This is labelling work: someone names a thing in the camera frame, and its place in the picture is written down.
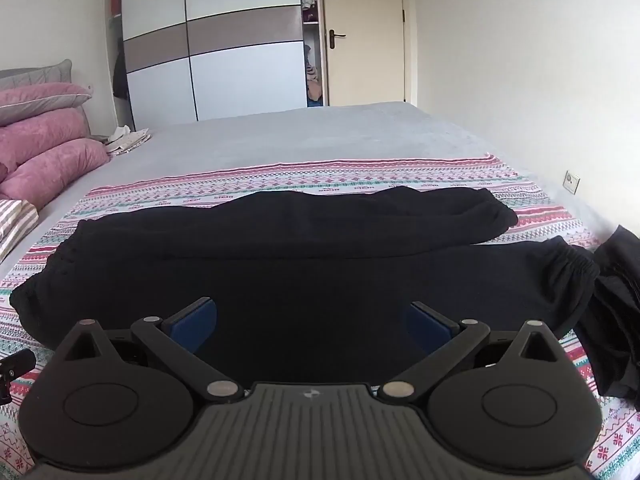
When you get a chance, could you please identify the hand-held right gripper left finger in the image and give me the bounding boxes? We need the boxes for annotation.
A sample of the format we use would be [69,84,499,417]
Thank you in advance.
[52,297,246,403]

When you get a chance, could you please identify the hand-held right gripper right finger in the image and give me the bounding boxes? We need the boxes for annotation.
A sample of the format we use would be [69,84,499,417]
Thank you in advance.
[377,301,568,403]

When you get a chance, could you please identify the black pants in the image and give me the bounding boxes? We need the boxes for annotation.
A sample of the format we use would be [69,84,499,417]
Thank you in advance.
[9,186,601,386]

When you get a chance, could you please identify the patterned striped blanket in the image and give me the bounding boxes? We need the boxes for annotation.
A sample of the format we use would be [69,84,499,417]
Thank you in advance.
[0,154,640,480]

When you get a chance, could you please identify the black folded garment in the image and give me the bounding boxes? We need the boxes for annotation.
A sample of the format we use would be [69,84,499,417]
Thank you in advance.
[575,225,640,402]

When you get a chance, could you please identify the folded pale patterned cloth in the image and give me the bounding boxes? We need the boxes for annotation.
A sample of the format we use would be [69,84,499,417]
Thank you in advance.
[104,126,153,157]

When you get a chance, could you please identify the striped beige cloth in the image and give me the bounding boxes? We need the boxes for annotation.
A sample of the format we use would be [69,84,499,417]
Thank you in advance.
[0,199,40,262]

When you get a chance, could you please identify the mauve pink pillow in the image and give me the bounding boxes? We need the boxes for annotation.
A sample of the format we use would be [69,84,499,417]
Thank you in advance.
[0,108,92,172]
[0,138,112,208]
[0,83,94,127]

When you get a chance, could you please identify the hanging dark garment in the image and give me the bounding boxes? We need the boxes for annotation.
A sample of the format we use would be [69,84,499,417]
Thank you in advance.
[112,35,130,102]

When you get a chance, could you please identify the clothes on wardrobe shelf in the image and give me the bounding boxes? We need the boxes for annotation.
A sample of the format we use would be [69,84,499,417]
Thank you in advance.
[303,42,324,105]

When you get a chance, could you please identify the white and taupe wardrobe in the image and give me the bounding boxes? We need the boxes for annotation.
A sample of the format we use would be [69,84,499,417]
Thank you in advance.
[104,0,324,133]

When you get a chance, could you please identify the grey quilted pillow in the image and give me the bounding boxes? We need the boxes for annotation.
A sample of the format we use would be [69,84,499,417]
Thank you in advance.
[0,59,74,94]

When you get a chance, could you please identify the cream door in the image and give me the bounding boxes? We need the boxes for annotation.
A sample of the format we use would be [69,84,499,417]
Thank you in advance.
[320,0,414,107]

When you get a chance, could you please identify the small black cylinder mount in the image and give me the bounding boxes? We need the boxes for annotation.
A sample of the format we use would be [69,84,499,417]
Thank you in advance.
[0,349,37,406]

